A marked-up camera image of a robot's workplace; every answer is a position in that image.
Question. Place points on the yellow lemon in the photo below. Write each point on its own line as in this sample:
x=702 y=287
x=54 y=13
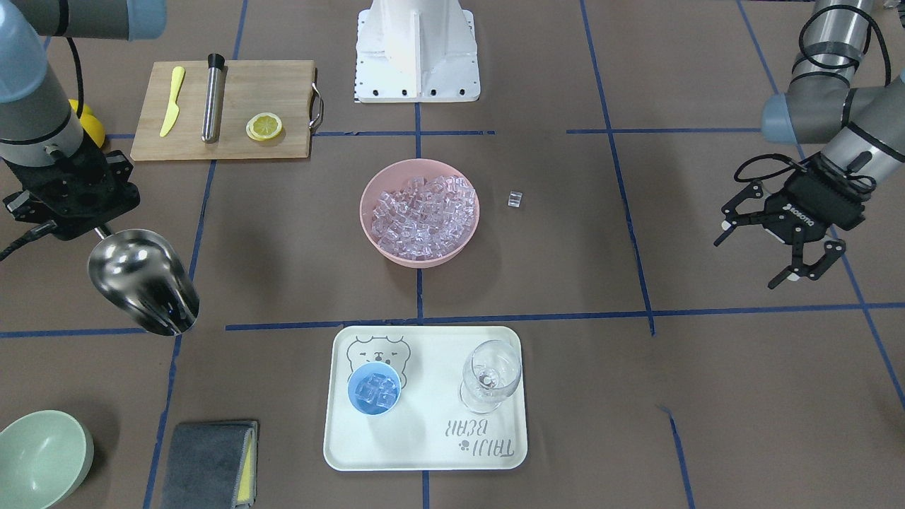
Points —
x=90 y=123

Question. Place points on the steel rod muddler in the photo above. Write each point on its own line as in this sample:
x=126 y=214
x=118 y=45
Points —
x=216 y=77

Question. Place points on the ice cubes in cup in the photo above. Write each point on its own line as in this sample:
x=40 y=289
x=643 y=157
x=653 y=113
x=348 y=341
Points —
x=376 y=394

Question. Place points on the cream bear serving tray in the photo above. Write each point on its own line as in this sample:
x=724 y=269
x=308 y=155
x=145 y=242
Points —
x=429 y=428

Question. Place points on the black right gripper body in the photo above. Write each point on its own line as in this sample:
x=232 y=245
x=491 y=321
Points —
x=119 y=172

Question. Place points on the grey folded cloth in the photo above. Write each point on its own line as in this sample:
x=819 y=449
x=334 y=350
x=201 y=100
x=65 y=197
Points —
x=212 y=464

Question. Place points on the steel ice scoop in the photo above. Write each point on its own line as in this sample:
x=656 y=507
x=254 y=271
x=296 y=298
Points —
x=140 y=273

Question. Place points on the half lemon slice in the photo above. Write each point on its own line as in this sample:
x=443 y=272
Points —
x=264 y=126

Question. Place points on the yellow plastic knife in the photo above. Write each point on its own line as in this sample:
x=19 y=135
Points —
x=172 y=112

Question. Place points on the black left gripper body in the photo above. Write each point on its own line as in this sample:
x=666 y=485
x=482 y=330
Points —
x=804 y=206

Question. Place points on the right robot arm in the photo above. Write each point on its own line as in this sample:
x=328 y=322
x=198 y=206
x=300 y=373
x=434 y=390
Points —
x=38 y=126

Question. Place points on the stray clear ice cube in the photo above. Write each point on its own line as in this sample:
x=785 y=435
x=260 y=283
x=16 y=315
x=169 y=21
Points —
x=514 y=199

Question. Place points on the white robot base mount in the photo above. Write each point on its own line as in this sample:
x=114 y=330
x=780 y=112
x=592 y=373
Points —
x=416 y=52

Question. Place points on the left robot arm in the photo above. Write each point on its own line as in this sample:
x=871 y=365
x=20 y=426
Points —
x=843 y=96

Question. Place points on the wooden cutting board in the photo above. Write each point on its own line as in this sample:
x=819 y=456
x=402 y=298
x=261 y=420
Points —
x=282 y=87

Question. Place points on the pile of clear ice cubes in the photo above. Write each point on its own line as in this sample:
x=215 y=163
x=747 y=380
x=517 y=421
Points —
x=426 y=219

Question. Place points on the clear wine glass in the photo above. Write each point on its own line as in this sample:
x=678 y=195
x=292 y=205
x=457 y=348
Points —
x=491 y=375

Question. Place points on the pink bowl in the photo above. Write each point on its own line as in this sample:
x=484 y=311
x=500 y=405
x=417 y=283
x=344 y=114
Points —
x=395 y=177

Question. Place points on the green ceramic bowl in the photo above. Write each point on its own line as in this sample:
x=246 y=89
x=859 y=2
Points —
x=45 y=456

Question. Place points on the blue plastic cup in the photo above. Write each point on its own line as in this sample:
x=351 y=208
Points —
x=369 y=368

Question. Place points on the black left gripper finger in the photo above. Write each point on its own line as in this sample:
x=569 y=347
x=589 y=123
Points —
x=735 y=220
x=798 y=269

